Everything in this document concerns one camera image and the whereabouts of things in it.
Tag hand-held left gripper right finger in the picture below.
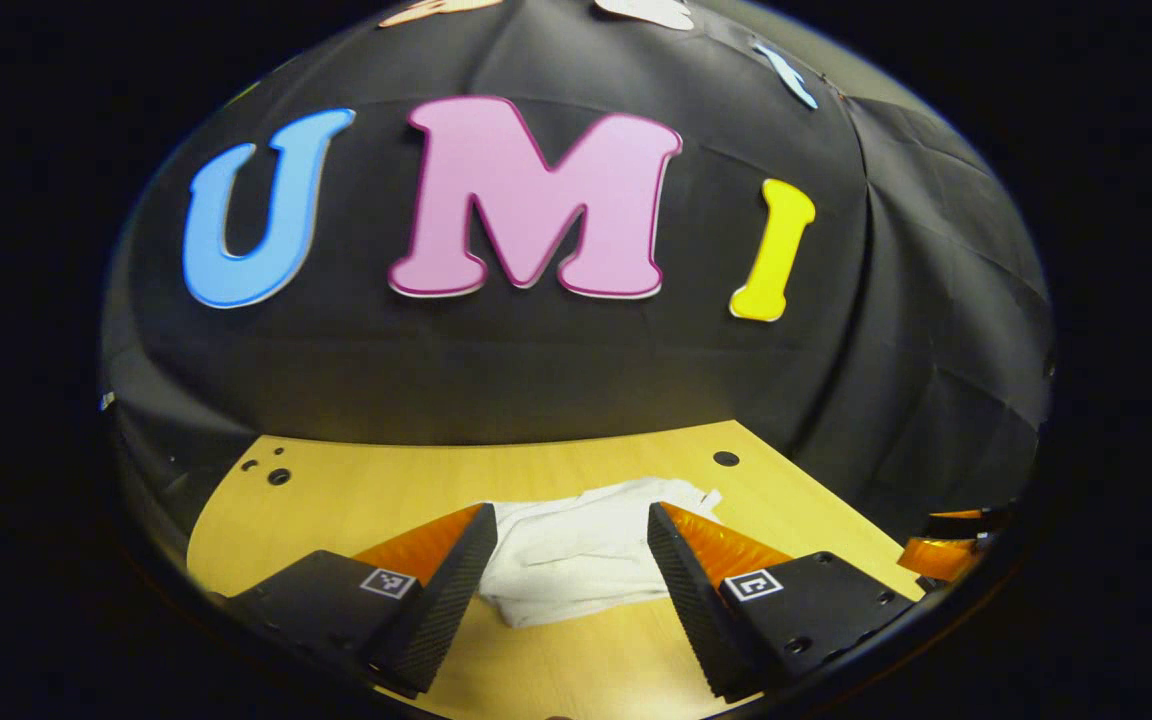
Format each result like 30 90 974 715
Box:
646 502 917 703

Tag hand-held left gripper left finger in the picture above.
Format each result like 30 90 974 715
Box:
224 502 499 699

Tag white jeans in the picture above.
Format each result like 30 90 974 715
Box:
481 477 724 629

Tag black backdrop cloth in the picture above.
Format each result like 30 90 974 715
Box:
101 0 1055 561

